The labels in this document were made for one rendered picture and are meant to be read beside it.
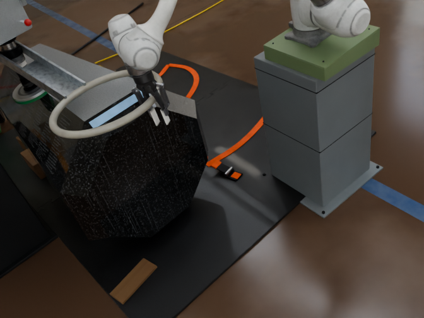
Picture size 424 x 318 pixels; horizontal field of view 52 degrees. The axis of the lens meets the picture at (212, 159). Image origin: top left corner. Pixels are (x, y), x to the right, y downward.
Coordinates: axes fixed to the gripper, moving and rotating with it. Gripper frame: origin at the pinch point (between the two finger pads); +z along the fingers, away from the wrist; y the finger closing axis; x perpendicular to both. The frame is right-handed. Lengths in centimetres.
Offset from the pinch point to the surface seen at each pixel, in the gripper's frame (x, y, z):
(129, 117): 12.9, 4.5, -8.9
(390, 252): -13, -80, 97
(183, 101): -44, 12, 20
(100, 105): -15.0, 36.4, -0.2
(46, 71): -24, 63, -17
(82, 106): -13.9, 45.1, -1.0
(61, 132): 19.7, 30.8, -9.7
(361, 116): -61, -71, 50
